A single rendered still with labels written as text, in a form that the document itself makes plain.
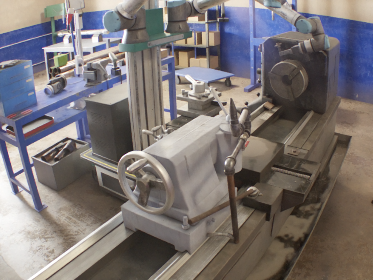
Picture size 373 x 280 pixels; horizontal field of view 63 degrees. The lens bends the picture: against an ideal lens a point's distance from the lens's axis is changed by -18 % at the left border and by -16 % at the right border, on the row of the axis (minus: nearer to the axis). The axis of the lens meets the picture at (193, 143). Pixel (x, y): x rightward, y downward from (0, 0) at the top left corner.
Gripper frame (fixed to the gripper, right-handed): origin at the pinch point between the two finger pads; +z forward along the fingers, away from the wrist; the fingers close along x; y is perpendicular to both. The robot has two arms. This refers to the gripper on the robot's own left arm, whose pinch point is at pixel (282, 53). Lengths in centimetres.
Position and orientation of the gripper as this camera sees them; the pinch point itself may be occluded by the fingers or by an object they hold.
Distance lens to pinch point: 229.2
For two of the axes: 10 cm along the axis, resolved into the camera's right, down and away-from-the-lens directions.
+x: -4.6, 3.7, -8.1
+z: -8.2, 1.8, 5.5
